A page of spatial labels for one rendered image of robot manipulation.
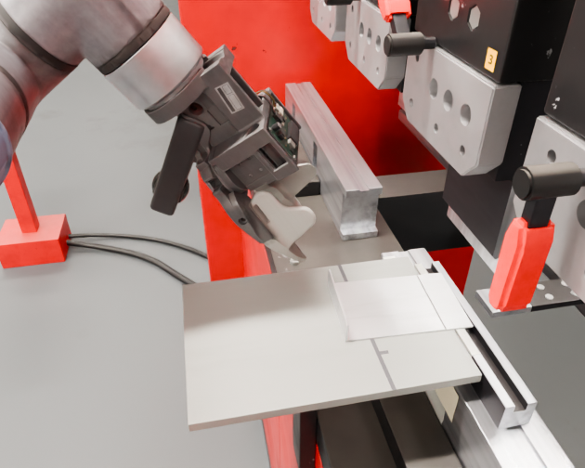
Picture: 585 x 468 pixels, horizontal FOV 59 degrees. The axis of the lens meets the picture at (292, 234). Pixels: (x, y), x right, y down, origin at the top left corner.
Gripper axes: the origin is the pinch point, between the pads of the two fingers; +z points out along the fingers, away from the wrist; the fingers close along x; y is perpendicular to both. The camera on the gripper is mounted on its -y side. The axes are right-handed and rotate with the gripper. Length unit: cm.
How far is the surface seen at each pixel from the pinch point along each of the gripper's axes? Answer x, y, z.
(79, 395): 41, -123, 51
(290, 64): 76, -13, 12
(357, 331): -10.0, 3.5, 6.8
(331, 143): 38.6, -4.0, 14.8
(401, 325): -8.9, 7.0, 9.5
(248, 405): -18.7, -3.8, 0.2
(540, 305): -5.7, 18.8, 18.3
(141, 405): 38, -106, 62
